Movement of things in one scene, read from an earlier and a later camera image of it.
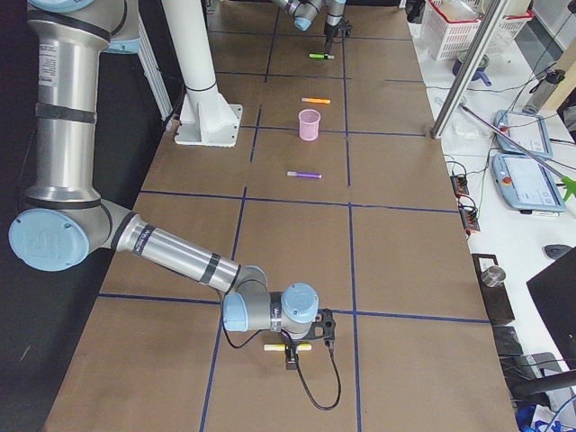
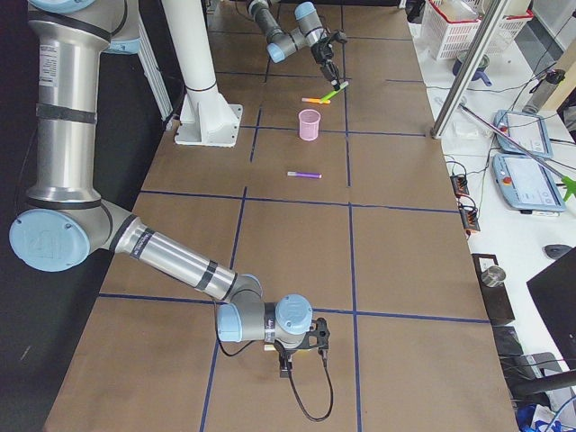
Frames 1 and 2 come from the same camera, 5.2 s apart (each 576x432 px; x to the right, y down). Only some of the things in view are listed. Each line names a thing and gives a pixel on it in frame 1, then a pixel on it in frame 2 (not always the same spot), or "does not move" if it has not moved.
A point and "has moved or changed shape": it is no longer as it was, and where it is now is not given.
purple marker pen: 316,175 does not move
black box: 497,301 does not move
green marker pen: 321,56 has moved or changed shape
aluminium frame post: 481,45 does not move
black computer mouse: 556,251 does not move
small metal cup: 493,276 does not move
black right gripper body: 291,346 -> 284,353
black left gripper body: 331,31 -> 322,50
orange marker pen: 316,100 does not move
